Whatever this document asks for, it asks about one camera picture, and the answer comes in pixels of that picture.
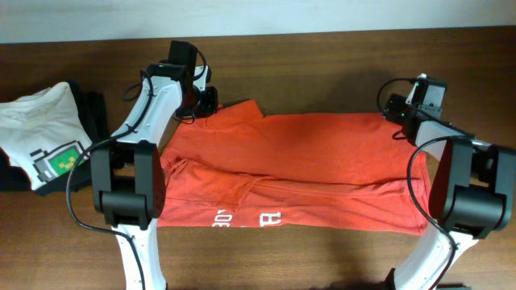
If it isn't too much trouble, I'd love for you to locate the orange printed t-shirt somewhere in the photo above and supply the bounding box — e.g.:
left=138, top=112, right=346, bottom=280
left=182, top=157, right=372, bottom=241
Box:
left=159, top=101, right=431, bottom=235

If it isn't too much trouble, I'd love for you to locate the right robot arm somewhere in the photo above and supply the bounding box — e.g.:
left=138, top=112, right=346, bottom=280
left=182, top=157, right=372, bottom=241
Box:
left=382, top=94, right=515, bottom=290

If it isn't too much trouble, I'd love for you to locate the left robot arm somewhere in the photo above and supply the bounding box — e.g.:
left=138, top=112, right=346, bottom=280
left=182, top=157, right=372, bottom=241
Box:
left=90, top=64, right=218, bottom=289

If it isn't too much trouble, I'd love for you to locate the black folded garment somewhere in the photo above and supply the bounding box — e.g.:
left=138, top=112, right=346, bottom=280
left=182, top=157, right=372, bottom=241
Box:
left=1, top=81, right=109, bottom=196

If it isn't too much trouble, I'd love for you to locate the white folded pixel-print t-shirt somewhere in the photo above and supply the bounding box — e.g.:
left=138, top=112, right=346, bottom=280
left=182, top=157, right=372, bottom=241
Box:
left=1, top=82, right=92, bottom=190

